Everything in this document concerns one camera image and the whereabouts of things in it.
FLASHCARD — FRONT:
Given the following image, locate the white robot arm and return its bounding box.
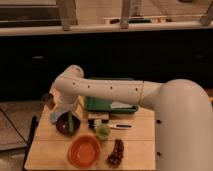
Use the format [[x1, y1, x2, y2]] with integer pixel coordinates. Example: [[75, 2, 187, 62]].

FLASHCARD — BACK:
[[54, 65, 213, 171]]

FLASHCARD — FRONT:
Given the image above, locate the dark purple bowl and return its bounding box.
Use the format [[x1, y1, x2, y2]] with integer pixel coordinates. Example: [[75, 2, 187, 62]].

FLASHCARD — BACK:
[[56, 111, 81, 136]]

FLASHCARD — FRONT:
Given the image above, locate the orange bowl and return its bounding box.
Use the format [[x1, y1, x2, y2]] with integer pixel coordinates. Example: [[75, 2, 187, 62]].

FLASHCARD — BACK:
[[67, 135, 100, 169]]

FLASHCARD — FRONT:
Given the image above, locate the white sponge in tray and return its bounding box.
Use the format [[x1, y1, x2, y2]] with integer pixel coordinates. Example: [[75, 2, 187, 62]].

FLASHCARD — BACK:
[[110, 102, 133, 109]]

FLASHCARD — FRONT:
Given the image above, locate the black dish brush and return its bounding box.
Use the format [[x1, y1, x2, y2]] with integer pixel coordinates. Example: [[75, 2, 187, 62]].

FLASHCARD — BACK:
[[88, 119, 132, 130]]

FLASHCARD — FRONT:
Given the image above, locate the green cup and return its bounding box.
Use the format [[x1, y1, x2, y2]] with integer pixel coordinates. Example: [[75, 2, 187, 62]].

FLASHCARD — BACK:
[[96, 124, 110, 140]]

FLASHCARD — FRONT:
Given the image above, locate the light blue cloth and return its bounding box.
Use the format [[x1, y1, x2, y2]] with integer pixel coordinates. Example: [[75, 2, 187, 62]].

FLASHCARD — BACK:
[[50, 111, 64, 124]]

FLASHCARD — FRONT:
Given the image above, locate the wooden ladder leg middle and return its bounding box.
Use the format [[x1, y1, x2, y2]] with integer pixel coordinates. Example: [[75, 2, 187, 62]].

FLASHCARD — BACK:
[[120, 0, 131, 29]]

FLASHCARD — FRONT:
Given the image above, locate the wooden ladder leg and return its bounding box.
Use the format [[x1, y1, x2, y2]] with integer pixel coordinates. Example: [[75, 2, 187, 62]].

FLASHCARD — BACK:
[[55, 0, 78, 31], [120, 0, 131, 29]]

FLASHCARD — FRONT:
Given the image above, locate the wooden ladder leg left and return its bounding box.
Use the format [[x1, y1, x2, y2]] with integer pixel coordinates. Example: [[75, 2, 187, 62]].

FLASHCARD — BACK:
[[55, 0, 78, 31]]

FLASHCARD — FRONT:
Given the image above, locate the black cable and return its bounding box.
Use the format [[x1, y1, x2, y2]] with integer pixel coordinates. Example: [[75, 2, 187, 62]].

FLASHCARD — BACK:
[[0, 108, 29, 145]]

